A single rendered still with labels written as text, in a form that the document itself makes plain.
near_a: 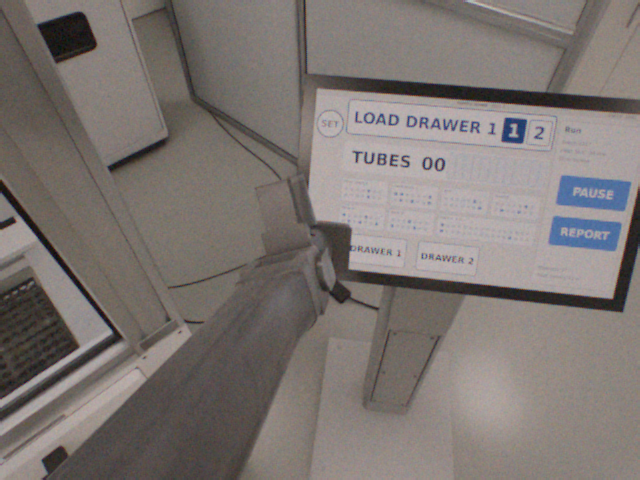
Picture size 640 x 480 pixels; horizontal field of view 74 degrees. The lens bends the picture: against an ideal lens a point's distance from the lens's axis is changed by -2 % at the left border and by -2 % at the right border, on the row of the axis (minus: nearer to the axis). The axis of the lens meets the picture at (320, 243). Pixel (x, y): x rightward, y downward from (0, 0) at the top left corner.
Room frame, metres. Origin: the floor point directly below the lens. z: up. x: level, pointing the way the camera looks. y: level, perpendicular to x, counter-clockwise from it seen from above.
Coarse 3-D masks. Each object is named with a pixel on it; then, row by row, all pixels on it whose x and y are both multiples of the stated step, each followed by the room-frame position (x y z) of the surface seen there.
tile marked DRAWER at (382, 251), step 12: (360, 240) 0.42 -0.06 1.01; (372, 240) 0.42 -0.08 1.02; (384, 240) 0.42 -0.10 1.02; (396, 240) 0.42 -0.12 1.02; (360, 252) 0.41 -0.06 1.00; (372, 252) 0.41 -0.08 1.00; (384, 252) 0.41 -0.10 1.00; (396, 252) 0.41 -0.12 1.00; (372, 264) 0.40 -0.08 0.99; (384, 264) 0.40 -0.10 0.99; (396, 264) 0.40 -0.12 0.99
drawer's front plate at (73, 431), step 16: (128, 384) 0.23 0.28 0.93; (96, 400) 0.20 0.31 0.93; (112, 400) 0.21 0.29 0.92; (80, 416) 0.18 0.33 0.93; (96, 416) 0.19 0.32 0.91; (48, 432) 0.16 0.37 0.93; (64, 432) 0.16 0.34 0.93; (80, 432) 0.17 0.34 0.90; (32, 448) 0.14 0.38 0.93; (48, 448) 0.14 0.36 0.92; (16, 464) 0.12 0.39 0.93; (32, 464) 0.12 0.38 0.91
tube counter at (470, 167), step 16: (432, 160) 0.49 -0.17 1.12; (448, 160) 0.49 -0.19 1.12; (464, 160) 0.49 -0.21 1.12; (480, 160) 0.49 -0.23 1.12; (496, 160) 0.49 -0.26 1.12; (512, 160) 0.49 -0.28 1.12; (528, 160) 0.48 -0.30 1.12; (544, 160) 0.48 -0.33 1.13; (432, 176) 0.48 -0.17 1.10; (448, 176) 0.48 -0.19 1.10; (464, 176) 0.48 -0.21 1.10; (480, 176) 0.47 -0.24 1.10; (496, 176) 0.47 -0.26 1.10; (512, 176) 0.47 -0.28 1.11; (528, 176) 0.47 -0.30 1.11; (544, 176) 0.47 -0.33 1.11
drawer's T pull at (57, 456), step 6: (54, 450) 0.14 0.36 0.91; (60, 450) 0.14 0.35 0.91; (48, 456) 0.13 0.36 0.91; (54, 456) 0.13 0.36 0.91; (60, 456) 0.13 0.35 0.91; (66, 456) 0.13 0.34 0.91; (42, 462) 0.13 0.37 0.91; (48, 462) 0.13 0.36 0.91; (54, 462) 0.13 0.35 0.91; (60, 462) 0.13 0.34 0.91; (48, 468) 0.12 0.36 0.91; (54, 468) 0.12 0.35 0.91; (48, 474) 0.11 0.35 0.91
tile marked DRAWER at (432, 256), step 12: (420, 240) 0.42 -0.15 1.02; (420, 252) 0.41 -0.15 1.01; (432, 252) 0.40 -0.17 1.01; (444, 252) 0.40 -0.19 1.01; (456, 252) 0.40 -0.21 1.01; (468, 252) 0.40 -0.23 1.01; (420, 264) 0.39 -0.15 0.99; (432, 264) 0.39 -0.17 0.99; (444, 264) 0.39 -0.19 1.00; (456, 264) 0.39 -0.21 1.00; (468, 264) 0.39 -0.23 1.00
